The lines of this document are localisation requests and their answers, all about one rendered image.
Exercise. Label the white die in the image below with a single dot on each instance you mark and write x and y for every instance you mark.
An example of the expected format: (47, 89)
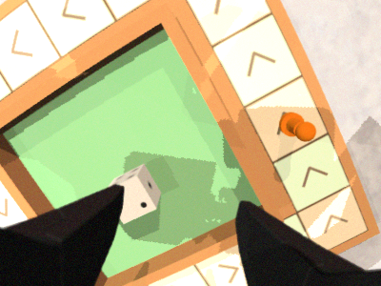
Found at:
(141, 193)

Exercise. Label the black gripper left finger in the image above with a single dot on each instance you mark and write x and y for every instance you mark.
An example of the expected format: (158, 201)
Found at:
(66, 246)

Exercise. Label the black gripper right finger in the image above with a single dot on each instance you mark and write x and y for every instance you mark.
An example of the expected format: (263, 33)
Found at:
(274, 254)

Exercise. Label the orange pawn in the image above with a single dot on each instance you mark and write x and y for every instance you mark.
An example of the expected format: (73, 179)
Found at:
(292, 124)

